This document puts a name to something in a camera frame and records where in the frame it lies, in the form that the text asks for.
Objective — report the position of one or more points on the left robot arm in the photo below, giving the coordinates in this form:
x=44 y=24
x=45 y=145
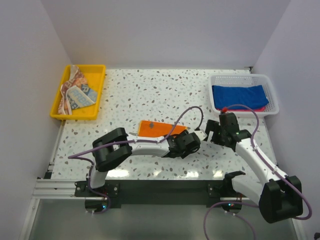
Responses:
x=116 y=146

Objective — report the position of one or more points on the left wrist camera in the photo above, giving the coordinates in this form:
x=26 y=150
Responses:
x=201 y=135

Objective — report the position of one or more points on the orange grey cat towel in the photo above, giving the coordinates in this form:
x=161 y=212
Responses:
x=153 y=129

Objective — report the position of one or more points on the aluminium extrusion rail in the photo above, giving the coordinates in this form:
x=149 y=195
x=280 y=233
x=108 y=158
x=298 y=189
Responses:
x=54 y=189

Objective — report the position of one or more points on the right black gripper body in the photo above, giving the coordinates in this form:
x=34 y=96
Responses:
x=217 y=137

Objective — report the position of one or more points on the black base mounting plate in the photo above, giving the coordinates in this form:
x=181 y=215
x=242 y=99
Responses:
x=154 y=192

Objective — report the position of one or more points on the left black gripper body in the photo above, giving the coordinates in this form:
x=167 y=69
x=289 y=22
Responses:
x=183 y=153

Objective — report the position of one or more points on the white perforated plastic basket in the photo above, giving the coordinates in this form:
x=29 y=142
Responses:
x=245 y=80

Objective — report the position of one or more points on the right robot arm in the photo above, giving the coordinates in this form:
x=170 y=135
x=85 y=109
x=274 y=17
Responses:
x=277 y=195

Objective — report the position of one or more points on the pink microfiber towel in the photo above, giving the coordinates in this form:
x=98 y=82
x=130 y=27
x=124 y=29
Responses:
x=243 y=109

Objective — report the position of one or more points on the white orange patterned towel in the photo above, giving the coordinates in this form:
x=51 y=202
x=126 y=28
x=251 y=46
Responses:
x=76 y=93

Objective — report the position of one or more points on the yellow plastic bin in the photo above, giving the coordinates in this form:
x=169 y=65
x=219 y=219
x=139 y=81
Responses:
x=95 y=75

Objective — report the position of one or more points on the blue towel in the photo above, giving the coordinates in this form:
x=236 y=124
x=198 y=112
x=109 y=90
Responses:
x=253 y=97

